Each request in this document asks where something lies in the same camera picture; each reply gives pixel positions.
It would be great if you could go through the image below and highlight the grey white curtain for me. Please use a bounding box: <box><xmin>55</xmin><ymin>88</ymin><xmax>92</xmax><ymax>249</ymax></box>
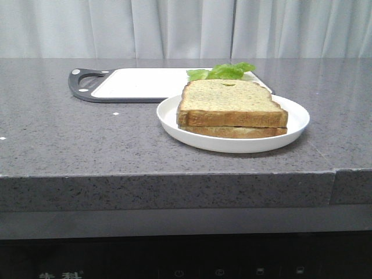
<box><xmin>1</xmin><ymin>1</ymin><xmax>371</xmax><ymax>59</ymax></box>

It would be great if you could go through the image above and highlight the green lettuce leaf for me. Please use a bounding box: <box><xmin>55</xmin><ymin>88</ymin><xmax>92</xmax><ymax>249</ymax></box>
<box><xmin>187</xmin><ymin>62</ymin><xmax>256</xmax><ymax>81</ymax></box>

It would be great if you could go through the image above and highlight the black appliance control panel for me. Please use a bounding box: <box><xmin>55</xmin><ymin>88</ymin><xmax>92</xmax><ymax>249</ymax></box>
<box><xmin>1</xmin><ymin>231</ymin><xmax>371</xmax><ymax>278</ymax></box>

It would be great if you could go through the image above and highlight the white round plate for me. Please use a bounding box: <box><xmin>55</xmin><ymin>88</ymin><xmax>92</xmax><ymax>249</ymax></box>
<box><xmin>156</xmin><ymin>95</ymin><xmax>310</xmax><ymax>153</ymax></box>

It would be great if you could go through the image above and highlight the white cutting board black rim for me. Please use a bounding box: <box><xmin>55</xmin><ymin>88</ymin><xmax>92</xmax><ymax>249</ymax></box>
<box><xmin>68</xmin><ymin>68</ymin><xmax>189</xmax><ymax>103</ymax></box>

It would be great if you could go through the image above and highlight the bread slice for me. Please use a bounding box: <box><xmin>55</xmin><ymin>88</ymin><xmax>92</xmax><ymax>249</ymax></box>
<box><xmin>178</xmin><ymin>125</ymin><xmax>288</xmax><ymax>139</ymax></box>
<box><xmin>177</xmin><ymin>79</ymin><xmax>288</xmax><ymax>128</ymax></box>

